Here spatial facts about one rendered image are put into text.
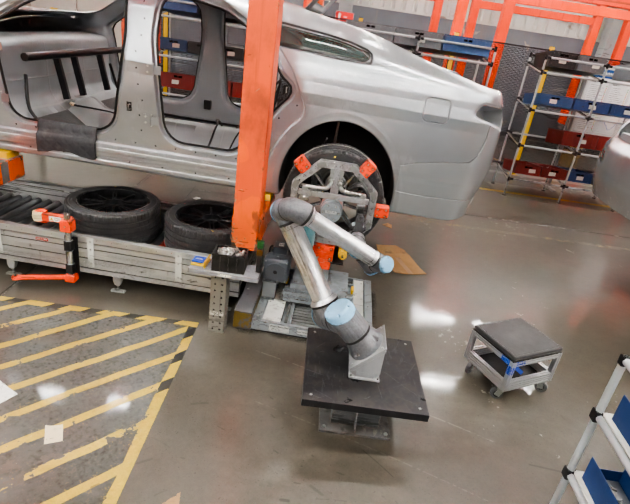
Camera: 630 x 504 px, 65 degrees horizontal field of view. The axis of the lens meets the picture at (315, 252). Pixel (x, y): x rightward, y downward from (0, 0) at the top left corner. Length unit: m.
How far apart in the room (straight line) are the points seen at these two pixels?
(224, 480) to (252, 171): 1.65
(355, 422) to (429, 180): 1.69
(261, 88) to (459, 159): 1.41
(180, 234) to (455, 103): 2.00
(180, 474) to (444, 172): 2.40
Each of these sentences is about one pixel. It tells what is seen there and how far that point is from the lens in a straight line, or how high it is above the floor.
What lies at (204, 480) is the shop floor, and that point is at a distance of 2.42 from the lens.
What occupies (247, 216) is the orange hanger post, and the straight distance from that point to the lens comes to 3.04.
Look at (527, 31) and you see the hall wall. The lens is 13.18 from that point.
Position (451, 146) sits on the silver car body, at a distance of 3.43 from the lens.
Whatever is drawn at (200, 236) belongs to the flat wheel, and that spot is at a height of 0.47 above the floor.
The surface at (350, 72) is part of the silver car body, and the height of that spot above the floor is 1.62.
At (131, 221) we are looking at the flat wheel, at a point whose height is 0.46.
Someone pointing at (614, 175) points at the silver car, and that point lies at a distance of 4.89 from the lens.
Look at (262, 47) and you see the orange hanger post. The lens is 2.83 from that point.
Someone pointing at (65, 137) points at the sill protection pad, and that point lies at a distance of 3.95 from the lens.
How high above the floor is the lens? 1.86
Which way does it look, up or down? 25 degrees down
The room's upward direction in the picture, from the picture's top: 9 degrees clockwise
